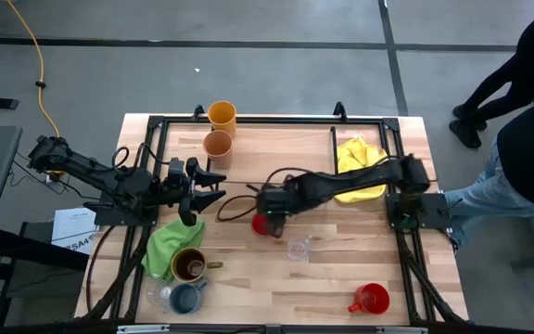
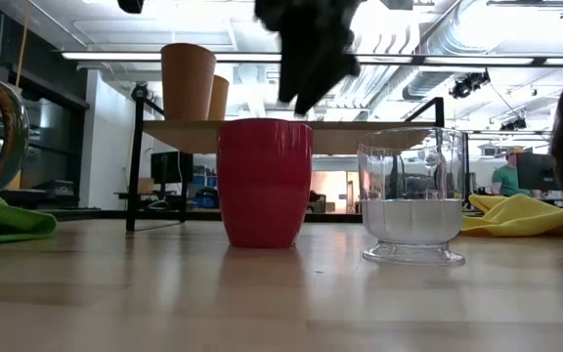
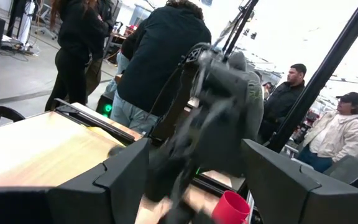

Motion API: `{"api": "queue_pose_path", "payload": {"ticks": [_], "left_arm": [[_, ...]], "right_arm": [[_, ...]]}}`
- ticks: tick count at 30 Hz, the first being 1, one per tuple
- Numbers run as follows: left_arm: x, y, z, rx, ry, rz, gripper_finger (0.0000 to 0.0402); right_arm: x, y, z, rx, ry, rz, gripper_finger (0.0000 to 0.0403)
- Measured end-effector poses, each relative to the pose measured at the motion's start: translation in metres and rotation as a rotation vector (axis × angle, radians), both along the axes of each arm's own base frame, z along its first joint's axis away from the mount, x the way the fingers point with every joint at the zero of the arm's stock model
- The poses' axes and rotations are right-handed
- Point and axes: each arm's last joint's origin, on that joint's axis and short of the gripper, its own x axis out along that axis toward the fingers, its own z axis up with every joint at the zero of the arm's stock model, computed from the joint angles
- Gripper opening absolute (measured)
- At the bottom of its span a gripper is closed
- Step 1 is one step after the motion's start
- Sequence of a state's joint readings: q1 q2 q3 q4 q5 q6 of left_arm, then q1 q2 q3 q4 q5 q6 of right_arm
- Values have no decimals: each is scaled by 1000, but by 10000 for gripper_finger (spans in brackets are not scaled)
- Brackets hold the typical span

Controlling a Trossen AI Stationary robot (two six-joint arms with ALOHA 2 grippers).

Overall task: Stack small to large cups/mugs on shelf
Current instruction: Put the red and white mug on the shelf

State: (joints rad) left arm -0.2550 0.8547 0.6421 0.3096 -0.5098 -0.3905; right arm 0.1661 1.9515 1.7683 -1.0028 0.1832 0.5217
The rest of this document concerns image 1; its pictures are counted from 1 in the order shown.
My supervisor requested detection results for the green cloth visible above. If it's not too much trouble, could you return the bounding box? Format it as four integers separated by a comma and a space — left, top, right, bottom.
140, 217, 206, 282

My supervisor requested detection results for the yellow plastic tumbler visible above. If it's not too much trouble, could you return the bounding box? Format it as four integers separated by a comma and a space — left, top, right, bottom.
207, 99, 238, 139

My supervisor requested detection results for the large red mug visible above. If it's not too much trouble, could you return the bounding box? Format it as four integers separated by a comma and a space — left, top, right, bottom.
348, 282, 391, 315

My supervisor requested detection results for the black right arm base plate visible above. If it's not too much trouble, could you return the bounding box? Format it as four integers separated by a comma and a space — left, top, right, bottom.
385, 192, 454, 232

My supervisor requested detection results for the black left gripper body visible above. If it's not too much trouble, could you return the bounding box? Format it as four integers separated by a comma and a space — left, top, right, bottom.
162, 156, 203, 228

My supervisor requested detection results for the black floor cable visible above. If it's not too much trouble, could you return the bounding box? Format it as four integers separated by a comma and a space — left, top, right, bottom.
7, 151, 71, 196

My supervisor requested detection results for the yellow cable plug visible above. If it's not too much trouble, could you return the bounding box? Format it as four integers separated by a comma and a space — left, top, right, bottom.
45, 169, 68, 185

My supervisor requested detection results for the clear plastic handled cup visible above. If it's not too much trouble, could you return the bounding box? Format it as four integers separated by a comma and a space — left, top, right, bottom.
286, 235, 313, 263

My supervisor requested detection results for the blue grey mug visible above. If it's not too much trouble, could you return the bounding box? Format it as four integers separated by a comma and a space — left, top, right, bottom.
169, 278, 209, 315

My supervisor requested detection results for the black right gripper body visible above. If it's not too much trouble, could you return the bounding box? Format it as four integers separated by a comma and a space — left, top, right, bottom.
255, 184, 294, 219

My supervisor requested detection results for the yellow power cable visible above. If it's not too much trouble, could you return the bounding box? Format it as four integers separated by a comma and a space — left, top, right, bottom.
6, 0, 62, 140

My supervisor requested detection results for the tan plastic cup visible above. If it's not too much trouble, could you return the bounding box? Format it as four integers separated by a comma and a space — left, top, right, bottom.
202, 129, 235, 171

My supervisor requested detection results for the yellow cloth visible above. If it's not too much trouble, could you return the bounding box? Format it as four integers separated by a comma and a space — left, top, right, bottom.
335, 136, 391, 205

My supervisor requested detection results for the black metal table frame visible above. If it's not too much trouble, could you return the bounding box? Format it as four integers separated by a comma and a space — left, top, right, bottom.
74, 101, 470, 326

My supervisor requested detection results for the silver metal bracket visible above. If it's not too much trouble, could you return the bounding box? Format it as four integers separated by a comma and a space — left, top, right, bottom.
376, 326, 429, 334
117, 324, 171, 334

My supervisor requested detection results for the brown hose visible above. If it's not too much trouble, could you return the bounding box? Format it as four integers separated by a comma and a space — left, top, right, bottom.
84, 225, 118, 313

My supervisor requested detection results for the black stand frame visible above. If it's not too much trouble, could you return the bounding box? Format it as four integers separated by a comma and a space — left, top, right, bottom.
0, 221, 91, 328

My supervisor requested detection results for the white printed paper sheet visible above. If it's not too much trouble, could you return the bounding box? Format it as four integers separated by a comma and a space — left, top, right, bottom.
51, 207, 97, 255

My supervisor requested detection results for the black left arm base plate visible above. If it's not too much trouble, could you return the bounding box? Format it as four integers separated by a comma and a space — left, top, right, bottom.
83, 189, 160, 228

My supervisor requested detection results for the wooden shelf with black legs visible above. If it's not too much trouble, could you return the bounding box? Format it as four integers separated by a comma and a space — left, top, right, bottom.
203, 124, 342, 189

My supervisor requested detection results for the small red mug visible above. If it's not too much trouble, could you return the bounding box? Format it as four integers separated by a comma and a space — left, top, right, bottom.
250, 213, 273, 238

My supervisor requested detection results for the green brown ceramic mug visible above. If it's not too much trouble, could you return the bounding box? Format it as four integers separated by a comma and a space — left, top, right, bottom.
170, 246, 224, 284

